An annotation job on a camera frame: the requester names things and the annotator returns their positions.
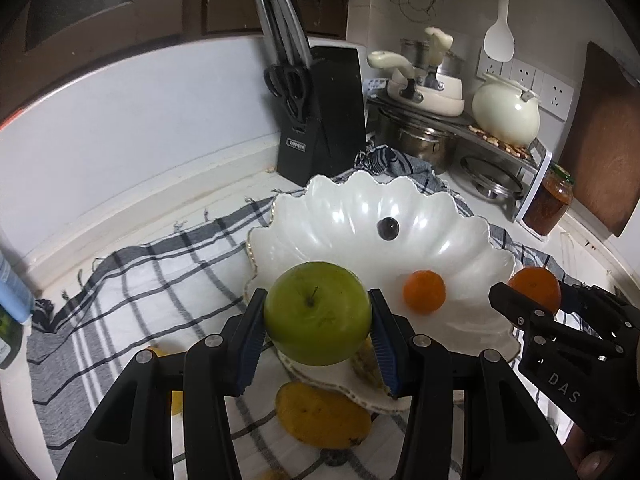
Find large orange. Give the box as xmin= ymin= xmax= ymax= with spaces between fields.
xmin=508 ymin=266 xmax=562 ymax=314

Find small orange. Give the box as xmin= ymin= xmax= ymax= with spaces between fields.
xmin=402 ymin=270 xmax=447 ymax=315

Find small brownish banana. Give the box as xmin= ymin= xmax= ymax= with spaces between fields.
xmin=350 ymin=336 xmax=388 ymax=393

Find dark purple plum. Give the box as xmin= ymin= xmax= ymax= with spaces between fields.
xmin=376 ymin=217 xmax=400 ymax=240

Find blueberry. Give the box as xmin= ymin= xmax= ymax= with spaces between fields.
xmin=320 ymin=448 xmax=350 ymax=467

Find green apple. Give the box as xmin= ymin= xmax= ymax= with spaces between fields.
xmin=264 ymin=261 xmax=372 ymax=366

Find metal kitchen rack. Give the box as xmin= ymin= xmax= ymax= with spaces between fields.
xmin=367 ymin=90 xmax=552 ymax=222

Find checkered kitchen cloth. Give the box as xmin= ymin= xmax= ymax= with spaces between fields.
xmin=27 ymin=144 xmax=582 ymax=480

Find person's hand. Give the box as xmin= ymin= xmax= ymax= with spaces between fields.
xmin=577 ymin=451 xmax=612 ymax=480

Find white scalloped fruit bowl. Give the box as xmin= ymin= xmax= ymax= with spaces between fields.
xmin=246 ymin=171 xmax=520 ymax=414

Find jar of red sauce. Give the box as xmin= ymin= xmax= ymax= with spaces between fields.
xmin=523 ymin=162 xmax=575 ymax=236

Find glass pot lid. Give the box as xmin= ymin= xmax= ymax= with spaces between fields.
xmin=460 ymin=155 xmax=524 ymax=200

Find green dish soap bottle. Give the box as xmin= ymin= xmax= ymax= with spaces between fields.
xmin=0 ymin=307 xmax=25 ymax=370

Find wooden cutting board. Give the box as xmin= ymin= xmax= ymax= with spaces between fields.
xmin=560 ymin=42 xmax=639 ymax=236

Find yellow mango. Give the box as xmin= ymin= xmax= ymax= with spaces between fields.
xmin=276 ymin=382 xmax=372 ymax=450

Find steel pot under rack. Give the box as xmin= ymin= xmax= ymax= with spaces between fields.
xmin=375 ymin=110 xmax=458 ymax=174

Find blue pump soap bottle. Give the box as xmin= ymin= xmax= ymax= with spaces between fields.
xmin=0 ymin=254 xmax=35 ymax=324

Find cream kettle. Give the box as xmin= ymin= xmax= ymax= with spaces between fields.
xmin=472 ymin=74 xmax=540 ymax=148

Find black knife block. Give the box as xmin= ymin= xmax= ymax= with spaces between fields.
xmin=277 ymin=46 xmax=366 ymax=186

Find white rice spoon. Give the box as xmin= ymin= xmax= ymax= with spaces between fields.
xmin=483 ymin=0 xmax=515 ymax=63

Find steel pot with lid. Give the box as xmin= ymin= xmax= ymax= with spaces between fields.
xmin=400 ymin=26 xmax=464 ymax=78

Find black scissors in block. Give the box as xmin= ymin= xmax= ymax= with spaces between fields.
xmin=264 ymin=65 xmax=309 ymax=126

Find white wall socket strip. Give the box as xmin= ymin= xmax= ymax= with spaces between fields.
xmin=476 ymin=49 xmax=574 ymax=122

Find cream saucepan with handle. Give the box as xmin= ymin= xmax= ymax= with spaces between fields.
xmin=367 ymin=51 xmax=464 ymax=117

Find steel knife handles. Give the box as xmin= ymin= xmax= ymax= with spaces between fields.
xmin=254 ymin=0 xmax=314 ymax=68

